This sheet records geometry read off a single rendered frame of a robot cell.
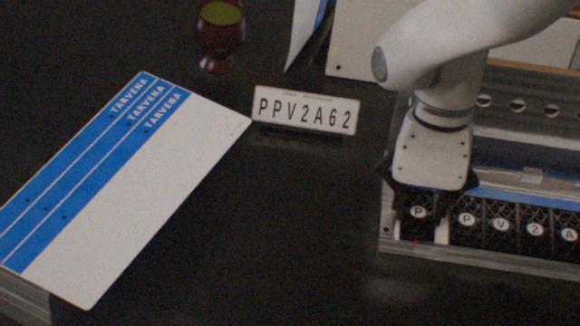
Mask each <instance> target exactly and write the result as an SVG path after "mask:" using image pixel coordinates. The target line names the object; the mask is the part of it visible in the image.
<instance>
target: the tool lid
mask: <svg viewBox="0 0 580 326"><path fill-rule="evenodd" d="M480 94H487V95H488V96H489V97H490V102H489V103H488V104H486V105H480V104H478V103H477V104H476V108H475V111H474V116H473V119H472V122H473V127H474V133H473V144H472V150H471V156H470V162H469V164H470V165H471V166H472V168H473V170H474V171H479V172H485V173H488V171H489V168H502V169H508V170H515V171H521V172H523V171H524V167H526V168H537V169H543V170H544V171H545V175H547V176H553V177H564V178H571V179H576V183H575V185H576V186H580V119H579V118H578V113H579V112H580V71H578V70H573V69H566V68H559V67H554V66H547V65H540V64H534V63H528V62H516V61H510V60H504V59H498V58H490V57H488V58H487V62H486V66H485V71H484V74H483V78H482V82H481V85H480V89H479V93H478V95H480ZM411 96H414V91H398V95H397V100H396V104H395V109H394V113H393V118H392V122H391V131H390V136H389V140H388V144H387V151H390V152H392V151H393V150H394V149H395V146H396V142H397V139H398V136H399V133H400V130H401V125H402V123H403V120H404V118H405V116H406V113H407V111H408V109H410V108H411V106H409V104H408V102H409V99H410V98H411ZM516 99H519V100H520V101H523V102H524V103H525V106H524V108H522V109H521V110H513V109H511V108H510V106H509V105H510V103H511V102H512V101H515V100H516ZM549 105H556V106H557V107H558V112H557V113H555V114H552V115H549V114H546V113H544V112H543V110H544V108H545V107H547V106H549Z"/></svg>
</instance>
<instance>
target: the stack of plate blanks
mask: <svg viewBox="0 0 580 326"><path fill-rule="evenodd" d="M157 79H158V78H157V77H155V76H152V75H150V74H148V73H146V72H141V73H140V74H138V75H137V76H136V77H135V78H134V79H133V80H132V81H131V82H130V83H129V84H127V85H126V86H125V87H124V88H123V89H122V90H121V91H120V92H119V93H118V94H117V95H116V96H115V97H114V98H113V100H112V101H111V102H109V103H108V104H107V105H106V106H105V107H104V108H103V109H102V110H101V111H100V112H99V113H98V114H97V115H96V116H95V117H94V118H93V119H92V120H91V121H90V122H89V123H88V124H87V125H86V126H85V127H84V128H83V129H82V130H81V131H80V132H79V133H78V134H77V135H76V136H75V137H74V138H73V139H71V140H70V141H69V142H68V143H67V144H66V145H65V146H64V147H63V148H62V149H61V150H60V151H59V152H58V153H57V154H56V155H54V156H53V157H52V158H51V160H50V161H49V162H48V163H47V164H46V165H45V166H44V167H43V168H42V169H41V170H40V171H39V172H38V173H37V174H36V175H35V176H34V177H33V178H32V179H31V180H29V181H28V182H27V183H26V184H25V185H24V186H23V187H22V189H21V190H20V191H19V192H18V193H16V194H15V195H14V196H13V197H12V198H11V199H10V200H9V201H8V202H7V203H6V204H4V205H3V206H2V207H1V208H0V235H1V234H2V233H3V232H4V231H5V230H7V229H8V228H9V227H10V226H11V225H12V224H13V223H14V222H15V221H16V220H17V219H18V218H19V217H20V215H21V214H22V213H23V212H24V211H25V210H26V209H27V208H28V207H29V206H31V205H32V204H33V203H34V202H35V201H36V200H37V199H38V198H39V197H40V196H41V195H42V194H43V193H44V192H45V191H46V190H47V189H48V187H49V186H50V185H51V184H52V183H53V182H54V181H55V180H57V179H58V178H59V177H60V176H61V175H62V174H63V173H64V172H65V171H66V170H67V169H68V168H69V167H70V166H71V165H72V164H73V163H74V162H75V161H76V160H77V158H78V157H79V156H80V155H82V154H83V153H84V152H85V151H86V150H87V148H88V147H90V145H91V144H92V143H93V142H94V141H95V140H96V139H97V138H99V137H100V135H101V134H102V133H103V132H104V131H105V130H106V129H107V128H108V127H109V126H110V125H111V124H112V123H113V122H114V121H115V120H116V119H118V118H119V117H120V115H121V114H122V113H123V112H124V111H125V110H127V109H128V108H129V107H130V105H131V104H132V103H133V102H134V101H135V100H137V99H138V98H139V97H140V96H141V94H142V93H143V92H145V91H146V90H147V89H148V88H149V87H150V86H151V84H152V83H153V82H155V81H156V80H157ZM79 309H80V308H79V307H77V306H75V305H73V303H71V302H69V301H67V300H65V299H63V298H60V297H58V296H56V295H54V294H52V293H51V292H48V291H46V290H45V289H43V288H41V287H39V286H37V285H35V284H33V283H30V282H28V281H26V280H25V279H23V278H21V277H19V276H17V275H16V274H14V273H13V272H11V271H8V270H6V269H5V268H3V267H1V266H0V312H1V313H2V314H4V315H6V316H8V317H10V318H13V319H15V320H16V321H19V322H21V323H22V324H24V325H25V326H64V325H65V324H66V323H67V322H68V321H69V320H70V319H71V318H72V316H73V315H74V314H75V313H76V312H77V311H78V310H79Z"/></svg>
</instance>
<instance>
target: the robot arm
mask: <svg viewBox="0 0 580 326"><path fill-rule="evenodd" d="M578 5H580V0H425V1H423V2H422V3H420V4H418V5H416V6H414V8H413V9H411V10H410V11H409V12H407V13H406V14H404V15H403V16H402V17H401V18H400V19H399V20H397V21H396V22H395V23H394V24H393V25H392V26H391V27H390V28H389V29H388V30H387V31H386V32H385V33H384V34H383V35H382V38H381V39H380V41H378V42H377V44H375V46H374V48H373V51H372V57H371V71H372V76H373V78H374V79H375V81H376V82H377V83H378V84H379V85H381V86H382V87H383V88H385V89H387V90H390V91H414V96H411V98H410V99H409V102H408V104H409V106H411V108H410V109H408V111H407V113H406V116H405V118H404V120H403V123H402V125H401V130H400V133H399V136H398V139H397V142H396V146H395V149H394V150H393V151H392V152H391V153H389V154H388V155H387V156H385V157H384V158H382V159H380V161H378V162H377V163H376V164H375V165H374V171H375V172H376V173H377V174H378V175H379V176H380V177H382V178H384V179H385V181H386V182H387V184H388V185H389V186H390V187H391V189H392V190H393V192H394V196H393V200H392V205H391V210H392V211H395V219H398V220H399V219H401V212H402V208H403V204H404V199H405V188H406V186H407V185H408V184H411V185H416V186H423V187H435V188H441V189H443V191H442V192H441V193H440V194H439V195H438V199H437V203H436V206H435V226H440V223H441V219H442V218H446V216H447V213H448V208H449V204H451V203H452V201H453V199H455V198H457V197H459V196H461V195H463V194H464V193H465V192H466V191H470V190H471V189H472V188H475V187H478V186H479V178H478V176H477V174H476V173H475V171H474V170H473V168H472V166H471V165H470V164H469V162H470V156H471V150H472V144H473V133H474V127H473V122H472V119H473V116H474V111H475V108H476V104H477V100H478V95H479V89H480V85H481V82H482V78H483V74H484V71H485V66H486V62H487V58H488V52H489V50H490V49H495V48H498V47H502V46H506V45H510V44H513V43H520V41H523V40H526V39H527V38H530V37H532V36H534V35H536V34H538V33H540V32H542V31H544V30H545V29H546V28H548V27H549V26H550V25H552V24H553V23H555V22H556V21H557V20H559V19H560V18H561V17H563V15H564V14H567V13H568V12H570V11H571V10H572V9H574V8H575V7H576V6H578ZM391 166H392V171H390V170H389V168H390V167H391Z"/></svg>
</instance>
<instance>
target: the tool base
mask: <svg viewBox="0 0 580 326"><path fill-rule="evenodd" d="M475 173H476V174H477V176H478V178H479V185H480V186H482V187H493V188H500V190H506V191H512V192H518V193H525V194H531V195H537V196H543V197H555V198H562V199H567V200H574V201H580V186H576V185H575V183H576V179H571V178H564V177H553V176H547V175H545V173H542V169H537V168H526V167H524V171H523V172H521V171H515V170H508V169H502V168H489V171H488V173H485V172H479V171H475ZM393 196H394V192H393V190H392V188H391V187H390V186H389V185H388V184H387V182H386V181H385V179H384V178H383V179H382V194H381V207H379V220H378V234H377V247H376V262H380V263H387V264H397V265H404V266H410V267H417V268H423V269H429V270H435V271H442V272H448V273H460V274H466V275H473V276H478V277H485V279H492V280H498V281H504V282H511V283H523V284H529V285H535V286H542V287H548V288H554V289H560V290H568V291H573V292H580V273H574V271H567V270H560V269H555V268H548V267H541V266H535V265H529V264H517V263H511V262H504V261H499V260H492V259H485V258H479V257H473V256H467V255H460V254H449V253H443V252H435V250H430V249H423V248H417V247H414V248H413V245H414V243H408V242H403V241H397V240H396V239H395V238H394V231H395V211H392V200H393ZM385 227H387V228H389V232H384V231H383V228H385Z"/></svg>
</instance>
